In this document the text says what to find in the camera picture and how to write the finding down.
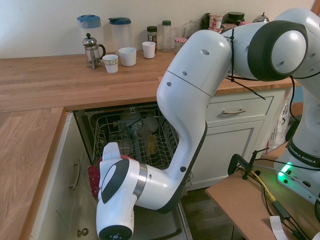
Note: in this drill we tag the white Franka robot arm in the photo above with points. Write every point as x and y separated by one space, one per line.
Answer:
190 100

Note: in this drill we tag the white cabinet drawer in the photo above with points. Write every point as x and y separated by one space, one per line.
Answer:
250 110

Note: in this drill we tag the steel electric kettle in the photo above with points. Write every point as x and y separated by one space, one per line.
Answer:
261 18

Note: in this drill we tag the black c-clamp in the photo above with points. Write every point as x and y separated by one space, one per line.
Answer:
235 162

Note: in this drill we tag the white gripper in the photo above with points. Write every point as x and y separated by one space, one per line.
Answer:
111 151

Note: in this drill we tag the clear pitcher light blue lid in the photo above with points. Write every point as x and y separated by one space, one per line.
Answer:
88 25

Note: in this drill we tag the yellow plastic cup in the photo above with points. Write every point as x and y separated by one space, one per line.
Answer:
151 145

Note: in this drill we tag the tall clear glass jar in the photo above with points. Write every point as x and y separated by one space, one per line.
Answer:
195 26

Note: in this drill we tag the white paper strip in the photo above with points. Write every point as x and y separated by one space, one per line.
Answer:
277 226

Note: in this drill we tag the labelled spice jar dark lid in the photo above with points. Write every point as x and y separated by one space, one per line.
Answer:
151 35

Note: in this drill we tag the black box appliance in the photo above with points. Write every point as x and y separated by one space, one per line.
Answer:
205 22

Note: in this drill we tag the glass french press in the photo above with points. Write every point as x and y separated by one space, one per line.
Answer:
91 50

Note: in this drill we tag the red plastic plate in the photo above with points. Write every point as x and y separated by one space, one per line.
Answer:
93 180

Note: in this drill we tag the clear plastic container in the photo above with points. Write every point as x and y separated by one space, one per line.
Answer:
123 146

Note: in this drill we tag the white cabinet door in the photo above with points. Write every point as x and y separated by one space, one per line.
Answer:
225 155

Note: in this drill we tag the clear bottle green lid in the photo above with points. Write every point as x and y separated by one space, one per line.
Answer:
166 37

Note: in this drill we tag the slim white cup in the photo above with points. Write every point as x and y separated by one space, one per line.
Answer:
148 51

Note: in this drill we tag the jam jar red checked lid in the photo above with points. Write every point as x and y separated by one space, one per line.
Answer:
245 23
179 45

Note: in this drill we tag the black lidded jar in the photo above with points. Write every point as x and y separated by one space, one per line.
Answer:
235 18

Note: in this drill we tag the wide white cup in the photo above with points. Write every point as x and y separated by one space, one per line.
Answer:
127 57

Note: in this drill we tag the brown mounting board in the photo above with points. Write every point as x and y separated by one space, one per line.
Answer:
240 200

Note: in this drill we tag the metal cabinet knob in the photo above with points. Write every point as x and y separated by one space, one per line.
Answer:
83 232

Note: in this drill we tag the patterned paper cup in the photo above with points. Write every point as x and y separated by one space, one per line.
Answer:
110 63

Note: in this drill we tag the clear pitcher dark blue lid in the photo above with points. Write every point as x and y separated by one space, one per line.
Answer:
120 32

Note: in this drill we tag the grey dishwasher spray tube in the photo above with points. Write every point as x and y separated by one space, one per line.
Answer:
137 140

